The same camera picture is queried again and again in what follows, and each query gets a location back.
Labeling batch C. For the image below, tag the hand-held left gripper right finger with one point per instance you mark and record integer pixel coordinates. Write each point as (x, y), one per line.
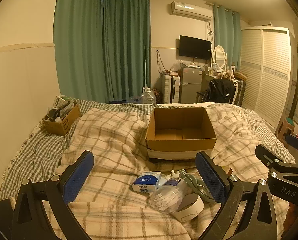
(211, 177)

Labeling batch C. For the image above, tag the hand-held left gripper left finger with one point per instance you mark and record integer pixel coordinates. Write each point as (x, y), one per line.
(79, 177)

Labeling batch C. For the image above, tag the white tape roll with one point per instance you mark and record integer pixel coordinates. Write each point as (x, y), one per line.
(192, 211)

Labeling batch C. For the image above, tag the large cardboard box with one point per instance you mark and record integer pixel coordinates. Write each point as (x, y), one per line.
(179, 145)

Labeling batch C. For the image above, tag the clear plastic bottle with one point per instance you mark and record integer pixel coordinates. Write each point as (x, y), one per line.
(166, 197)

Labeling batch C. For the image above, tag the blue white tissue pack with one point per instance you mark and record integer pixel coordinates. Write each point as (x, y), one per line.
(145, 182)

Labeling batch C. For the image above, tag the beige plaid blanket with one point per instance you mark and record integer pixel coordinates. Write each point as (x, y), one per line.
(109, 135)

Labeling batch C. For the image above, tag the small cardboard box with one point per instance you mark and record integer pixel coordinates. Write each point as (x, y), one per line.
(61, 126)

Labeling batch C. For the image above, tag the brown suitcase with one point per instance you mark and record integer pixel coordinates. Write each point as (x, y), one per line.
(240, 90)

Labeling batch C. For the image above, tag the white slatted wardrobe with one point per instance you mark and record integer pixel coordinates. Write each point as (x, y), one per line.
(266, 75)

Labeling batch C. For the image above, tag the black jacket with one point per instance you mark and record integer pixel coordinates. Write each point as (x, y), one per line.
(220, 91)

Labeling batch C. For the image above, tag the white green carton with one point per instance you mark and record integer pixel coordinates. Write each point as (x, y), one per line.
(61, 101)

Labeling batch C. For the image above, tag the tan plush toy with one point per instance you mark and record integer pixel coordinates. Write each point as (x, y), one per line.
(226, 75)

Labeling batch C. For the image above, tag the silver fridge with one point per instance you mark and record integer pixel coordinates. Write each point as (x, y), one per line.
(191, 85)

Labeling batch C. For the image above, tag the white suitcase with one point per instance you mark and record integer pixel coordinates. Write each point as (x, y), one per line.
(167, 90)

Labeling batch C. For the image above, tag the dark patterned bag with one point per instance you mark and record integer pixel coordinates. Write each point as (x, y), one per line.
(157, 95)

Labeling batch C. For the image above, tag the clear water jug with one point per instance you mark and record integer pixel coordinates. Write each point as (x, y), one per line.
(148, 97)

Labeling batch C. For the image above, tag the white oval mirror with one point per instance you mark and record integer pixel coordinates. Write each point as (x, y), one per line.
(219, 56)

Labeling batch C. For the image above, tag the clear plastic bag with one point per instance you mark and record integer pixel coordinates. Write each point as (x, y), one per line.
(176, 66)

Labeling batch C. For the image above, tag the white pole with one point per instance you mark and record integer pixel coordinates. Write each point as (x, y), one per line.
(145, 67)

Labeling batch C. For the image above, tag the pale teal curtain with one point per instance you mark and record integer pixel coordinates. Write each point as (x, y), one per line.
(222, 27)

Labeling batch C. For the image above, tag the wide green curtain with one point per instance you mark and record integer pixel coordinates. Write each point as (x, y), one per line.
(76, 42)

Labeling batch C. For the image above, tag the white air conditioner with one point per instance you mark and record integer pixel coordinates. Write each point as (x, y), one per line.
(191, 11)

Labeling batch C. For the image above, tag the black wall television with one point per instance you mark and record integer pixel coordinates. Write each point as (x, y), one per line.
(195, 47)

